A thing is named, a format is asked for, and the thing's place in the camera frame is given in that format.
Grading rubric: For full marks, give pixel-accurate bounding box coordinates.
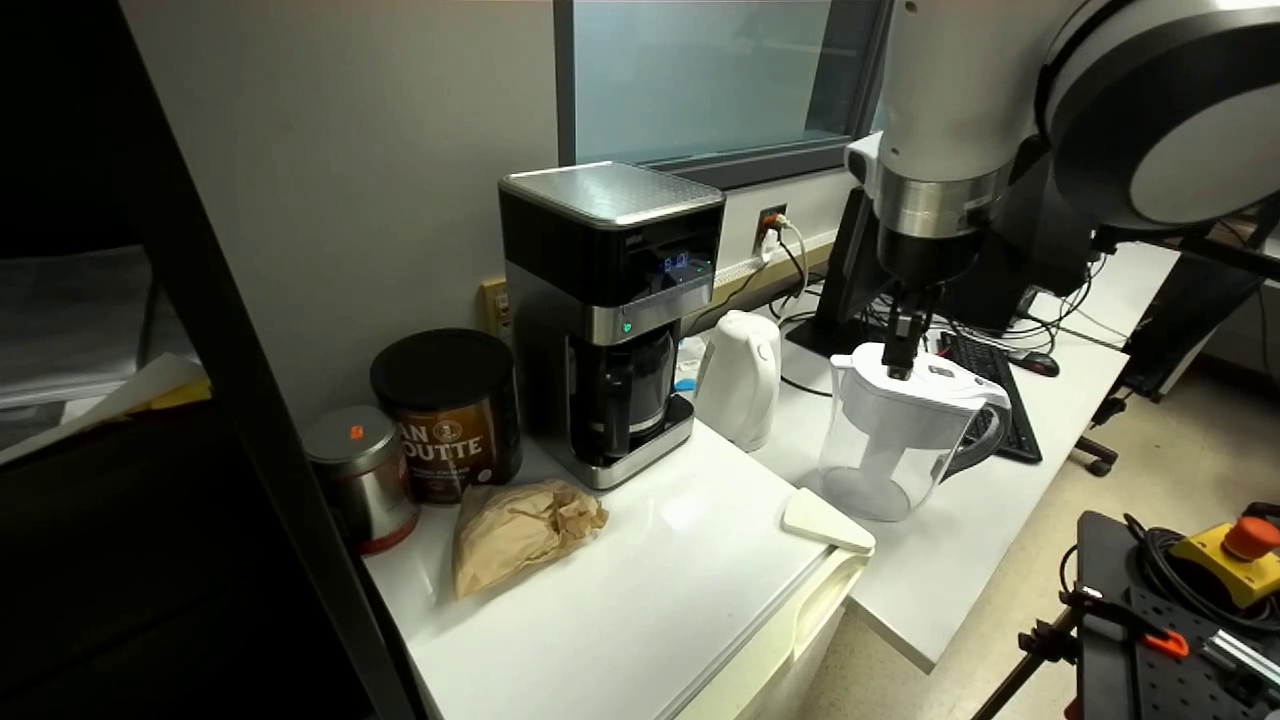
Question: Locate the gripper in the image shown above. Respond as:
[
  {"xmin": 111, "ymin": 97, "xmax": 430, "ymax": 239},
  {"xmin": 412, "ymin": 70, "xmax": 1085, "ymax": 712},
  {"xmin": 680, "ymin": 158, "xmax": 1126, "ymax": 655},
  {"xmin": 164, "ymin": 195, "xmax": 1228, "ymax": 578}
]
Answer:
[{"xmin": 877, "ymin": 226, "xmax": 988, "ymax": 382}]

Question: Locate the glass coffee carafe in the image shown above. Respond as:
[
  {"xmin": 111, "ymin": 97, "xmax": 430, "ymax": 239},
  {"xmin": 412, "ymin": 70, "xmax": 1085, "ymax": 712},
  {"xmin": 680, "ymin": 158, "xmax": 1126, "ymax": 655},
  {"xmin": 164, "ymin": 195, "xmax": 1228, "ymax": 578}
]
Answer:
[{"xmin": 574, "ymin": 330, "xmax": 682, "ymax": 463}]

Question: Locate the black silver coffee machine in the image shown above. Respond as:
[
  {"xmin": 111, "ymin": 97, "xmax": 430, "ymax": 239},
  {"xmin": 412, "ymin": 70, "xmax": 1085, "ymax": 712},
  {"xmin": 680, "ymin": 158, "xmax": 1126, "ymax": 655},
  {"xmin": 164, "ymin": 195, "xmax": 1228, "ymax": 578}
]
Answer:
[{"xmin": 498, "ymin": 160, "xmax": 728, "ymax": 492}]

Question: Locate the yellow emergency stop button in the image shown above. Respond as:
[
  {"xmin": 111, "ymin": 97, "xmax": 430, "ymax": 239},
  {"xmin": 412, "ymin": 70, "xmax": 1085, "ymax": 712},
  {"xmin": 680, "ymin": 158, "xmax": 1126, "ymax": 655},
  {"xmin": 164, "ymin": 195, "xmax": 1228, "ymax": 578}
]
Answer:
[{"xmin": 1168, "ymin": 514, "xmax": 1280, "ymax": 610}]

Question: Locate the dark brown coffee can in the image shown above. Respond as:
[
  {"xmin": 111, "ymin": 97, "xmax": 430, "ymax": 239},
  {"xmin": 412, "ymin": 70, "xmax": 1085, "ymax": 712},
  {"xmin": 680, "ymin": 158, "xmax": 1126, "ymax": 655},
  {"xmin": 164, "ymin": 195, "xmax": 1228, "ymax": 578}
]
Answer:
[{"xmin": 369, "ymin": 328, "xmax": 524, "ymax": 505}]

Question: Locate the clear water filter pitcher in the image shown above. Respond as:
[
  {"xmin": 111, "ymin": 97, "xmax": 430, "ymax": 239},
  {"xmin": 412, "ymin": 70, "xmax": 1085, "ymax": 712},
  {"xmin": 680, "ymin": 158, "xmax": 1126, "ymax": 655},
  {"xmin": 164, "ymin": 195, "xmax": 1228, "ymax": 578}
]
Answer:
[{"xmin": 817, "ymin": 342, "xmax": 1014, "ymax": 524}]

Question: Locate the black keyboard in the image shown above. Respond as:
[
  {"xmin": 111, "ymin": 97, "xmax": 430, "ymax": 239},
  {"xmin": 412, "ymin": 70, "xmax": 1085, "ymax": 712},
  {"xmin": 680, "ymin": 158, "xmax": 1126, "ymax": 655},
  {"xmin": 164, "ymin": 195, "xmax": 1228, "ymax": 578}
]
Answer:
[{"xmin": 937, "ymin": 330, "xmax": 1045, "ymax": 465}]

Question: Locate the black monitor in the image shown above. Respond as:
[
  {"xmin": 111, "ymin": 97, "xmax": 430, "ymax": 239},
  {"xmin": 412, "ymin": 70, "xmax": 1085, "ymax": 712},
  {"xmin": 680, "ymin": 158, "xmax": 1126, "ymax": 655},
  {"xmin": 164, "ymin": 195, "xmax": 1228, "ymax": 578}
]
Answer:
[{"xmin": 784, "ymin": 160, "xmax": 1096, "ymax": 359}]

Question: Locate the white electric kettle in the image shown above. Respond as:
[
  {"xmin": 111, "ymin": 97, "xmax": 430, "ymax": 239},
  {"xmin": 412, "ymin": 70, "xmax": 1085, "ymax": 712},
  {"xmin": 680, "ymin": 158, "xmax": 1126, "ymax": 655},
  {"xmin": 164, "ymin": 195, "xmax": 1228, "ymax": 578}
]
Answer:
[{"xmin": 692, "ymin": 309, "xmax": 784, "ymax": 454}]

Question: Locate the flat cream plastic piece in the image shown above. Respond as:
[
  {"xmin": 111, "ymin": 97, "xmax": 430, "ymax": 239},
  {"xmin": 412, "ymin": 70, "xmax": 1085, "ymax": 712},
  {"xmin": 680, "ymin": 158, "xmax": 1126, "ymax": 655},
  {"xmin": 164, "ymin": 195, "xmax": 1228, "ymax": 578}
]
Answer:
[{"xmin": 781, "ymin": 486, "xmax": 878, "ymax": 557}]

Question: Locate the small white blue container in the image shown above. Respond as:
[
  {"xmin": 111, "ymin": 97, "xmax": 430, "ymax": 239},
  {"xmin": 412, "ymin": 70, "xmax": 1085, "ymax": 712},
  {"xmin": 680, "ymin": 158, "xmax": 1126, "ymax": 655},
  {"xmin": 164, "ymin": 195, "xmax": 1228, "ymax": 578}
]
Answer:
[{"xmin": 673, "ymin": 336, "xmax": 709, "ymax": 403}]

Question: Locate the black office chair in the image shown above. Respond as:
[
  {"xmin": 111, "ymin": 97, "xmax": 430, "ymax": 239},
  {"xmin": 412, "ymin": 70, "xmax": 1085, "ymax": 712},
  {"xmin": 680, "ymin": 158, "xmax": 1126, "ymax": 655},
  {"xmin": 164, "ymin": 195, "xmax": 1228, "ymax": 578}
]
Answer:
[{"xmin": 1074, "ymin": 225, "xmax": 1280, "ymax": 478}]

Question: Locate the window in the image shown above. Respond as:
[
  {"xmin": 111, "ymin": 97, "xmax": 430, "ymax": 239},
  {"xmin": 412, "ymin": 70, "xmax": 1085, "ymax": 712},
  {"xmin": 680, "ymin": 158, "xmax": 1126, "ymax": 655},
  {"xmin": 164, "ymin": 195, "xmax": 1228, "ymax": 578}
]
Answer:
[{"xmin": 552, "ymin": 0, "xmax": 898, "ymax": 192}]

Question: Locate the black clamp with orange tips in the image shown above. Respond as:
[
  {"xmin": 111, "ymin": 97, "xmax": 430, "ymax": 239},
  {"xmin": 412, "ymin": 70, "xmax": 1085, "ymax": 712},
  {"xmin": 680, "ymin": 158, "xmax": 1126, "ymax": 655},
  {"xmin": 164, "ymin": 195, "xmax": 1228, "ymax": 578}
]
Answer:
[{"xmin": 1060, "ymin": 584, "xmax": 1192, "ymax": 661}]

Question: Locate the white mini fridge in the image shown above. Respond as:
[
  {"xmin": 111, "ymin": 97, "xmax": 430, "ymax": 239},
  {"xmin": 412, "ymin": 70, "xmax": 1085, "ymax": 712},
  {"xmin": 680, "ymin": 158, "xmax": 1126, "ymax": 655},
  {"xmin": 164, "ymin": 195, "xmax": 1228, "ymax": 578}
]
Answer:
[{"xmin": 360, "ymin": 418, "xmax": 873, "ymax": 720}]

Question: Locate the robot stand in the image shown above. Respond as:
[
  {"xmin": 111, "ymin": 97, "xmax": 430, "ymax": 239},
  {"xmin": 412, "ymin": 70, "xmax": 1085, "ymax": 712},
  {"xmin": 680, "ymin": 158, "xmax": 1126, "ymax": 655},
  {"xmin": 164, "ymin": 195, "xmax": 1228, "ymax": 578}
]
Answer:
[{"xmin": 1074, "ymin": 509, "xmax": 1280, "ymax": 720}]

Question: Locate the crumpled brown paper bag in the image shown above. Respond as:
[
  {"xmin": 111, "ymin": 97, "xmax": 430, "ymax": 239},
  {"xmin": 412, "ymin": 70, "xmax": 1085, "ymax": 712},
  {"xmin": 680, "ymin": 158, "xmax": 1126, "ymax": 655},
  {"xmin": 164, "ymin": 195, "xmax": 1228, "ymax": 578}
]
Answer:
[{"xmin": 451, "ymin": 478, "xmax": 610, "ymax": 602}]

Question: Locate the silver tin with red base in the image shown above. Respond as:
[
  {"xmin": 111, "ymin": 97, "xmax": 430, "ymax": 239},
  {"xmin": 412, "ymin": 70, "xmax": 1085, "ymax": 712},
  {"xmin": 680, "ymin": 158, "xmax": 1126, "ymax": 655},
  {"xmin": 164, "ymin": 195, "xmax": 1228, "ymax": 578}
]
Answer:
[{"xmin": 302, "ymin": 404, "xmax": 422, "ymax": 557}]

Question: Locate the dark shelf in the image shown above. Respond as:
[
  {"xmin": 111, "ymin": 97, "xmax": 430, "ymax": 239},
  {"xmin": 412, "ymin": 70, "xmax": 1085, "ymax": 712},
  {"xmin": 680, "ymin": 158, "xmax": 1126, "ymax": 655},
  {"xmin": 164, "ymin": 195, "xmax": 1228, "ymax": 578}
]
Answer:
[{"xmin": 0, "ymin": 0, "xmax": 422, "ymax": 720}]

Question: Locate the stack of papers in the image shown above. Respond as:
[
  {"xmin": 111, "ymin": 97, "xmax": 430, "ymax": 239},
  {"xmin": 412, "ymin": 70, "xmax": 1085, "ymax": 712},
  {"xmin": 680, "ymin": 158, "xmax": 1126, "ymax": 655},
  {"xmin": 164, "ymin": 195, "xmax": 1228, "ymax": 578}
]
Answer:
[{"xmin": 0, "ymin": 244, "xmax": 213, "ymax": 466}]

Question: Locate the wall socket with plugs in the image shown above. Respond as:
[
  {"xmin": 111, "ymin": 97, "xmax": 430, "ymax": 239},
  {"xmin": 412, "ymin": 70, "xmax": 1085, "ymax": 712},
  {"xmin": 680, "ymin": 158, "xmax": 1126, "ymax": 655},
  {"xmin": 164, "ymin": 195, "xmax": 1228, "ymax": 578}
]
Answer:
[{"xmin": 756, "ymin": 203, "xmax": 791, "ymax": 263}]

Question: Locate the fridge door handle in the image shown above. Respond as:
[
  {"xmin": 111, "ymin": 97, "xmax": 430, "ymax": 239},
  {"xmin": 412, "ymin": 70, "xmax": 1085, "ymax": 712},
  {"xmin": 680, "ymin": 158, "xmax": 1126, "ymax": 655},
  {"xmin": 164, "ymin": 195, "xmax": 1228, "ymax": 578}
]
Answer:
[{"xmin": 793, "ymin": 553, "xmax": 869, "ymax": 663}]

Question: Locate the coil of black cable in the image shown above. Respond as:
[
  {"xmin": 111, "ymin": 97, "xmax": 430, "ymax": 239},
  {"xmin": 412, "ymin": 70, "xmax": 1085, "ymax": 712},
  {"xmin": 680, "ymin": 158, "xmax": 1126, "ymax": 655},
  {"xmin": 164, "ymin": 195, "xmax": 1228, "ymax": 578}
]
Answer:
[{"xmin": 1122, "ymin": 513, "xmax": 1280, "ymax": 635}]

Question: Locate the yellowed wall socket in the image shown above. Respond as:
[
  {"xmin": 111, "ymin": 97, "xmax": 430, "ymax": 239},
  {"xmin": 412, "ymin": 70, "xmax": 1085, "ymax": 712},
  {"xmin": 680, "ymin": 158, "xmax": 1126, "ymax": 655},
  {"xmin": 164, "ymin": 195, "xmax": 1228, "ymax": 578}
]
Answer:
[{"xmin": 479, "ymin": 277, "xmax": 512, "ymax": 338}]

